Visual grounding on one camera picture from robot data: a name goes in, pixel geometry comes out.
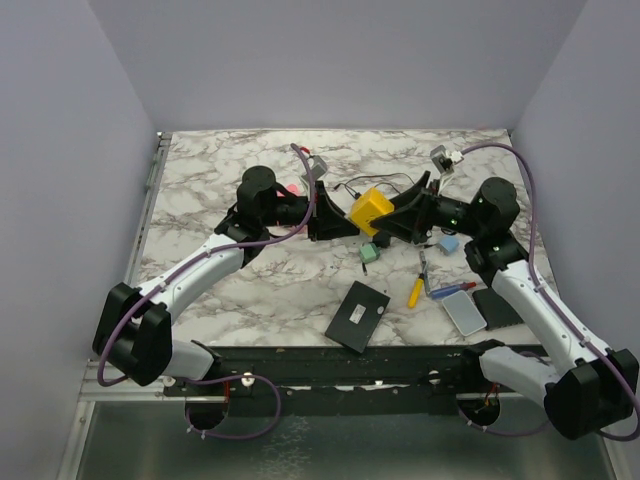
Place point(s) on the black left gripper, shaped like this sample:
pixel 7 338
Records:
pixel 330 220

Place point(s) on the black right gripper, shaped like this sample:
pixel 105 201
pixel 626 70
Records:
pixel 417 216

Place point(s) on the yellow plug adapter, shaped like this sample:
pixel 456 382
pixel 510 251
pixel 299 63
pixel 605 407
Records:
pixel 370 206

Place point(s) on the large black power brick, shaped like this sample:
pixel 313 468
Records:
pixel 424 240

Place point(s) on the black adapter with cord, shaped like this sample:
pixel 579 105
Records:
pixel 381 179

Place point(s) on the pink power strip socket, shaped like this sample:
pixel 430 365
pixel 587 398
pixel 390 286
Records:
pixel 291 188

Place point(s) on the green plug adapter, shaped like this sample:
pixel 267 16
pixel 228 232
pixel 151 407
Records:
pixel 369 253

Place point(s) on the light blue cylinder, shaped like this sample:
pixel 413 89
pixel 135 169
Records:
pixel 448 244

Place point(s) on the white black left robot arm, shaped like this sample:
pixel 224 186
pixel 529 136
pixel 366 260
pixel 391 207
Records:
pixel 134 333

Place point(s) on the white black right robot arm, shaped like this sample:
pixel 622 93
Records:
pixel 587 386

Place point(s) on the blue red screwdriver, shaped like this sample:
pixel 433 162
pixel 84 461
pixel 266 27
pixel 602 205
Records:
pixel 446 291

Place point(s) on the black rectangular box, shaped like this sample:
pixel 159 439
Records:
pixel 357 317

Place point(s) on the white grey phone case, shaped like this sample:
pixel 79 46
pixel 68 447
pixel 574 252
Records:
pixel 463 313

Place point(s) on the black flat plate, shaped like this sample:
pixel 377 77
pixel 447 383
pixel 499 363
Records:
pixel 496 311

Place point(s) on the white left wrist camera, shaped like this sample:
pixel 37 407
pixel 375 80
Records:
pixel 318 168

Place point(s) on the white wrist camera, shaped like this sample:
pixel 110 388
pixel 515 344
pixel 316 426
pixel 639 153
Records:
pixel 318 168
pixel 445 161

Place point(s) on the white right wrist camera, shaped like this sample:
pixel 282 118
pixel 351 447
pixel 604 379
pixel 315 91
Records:
pixel 445 161

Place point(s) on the yellow handled utility knife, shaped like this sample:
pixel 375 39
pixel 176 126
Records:
pixel 421 282

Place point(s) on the aluminium frame rail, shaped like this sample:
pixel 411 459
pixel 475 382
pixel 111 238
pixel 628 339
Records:
pixel 126 391

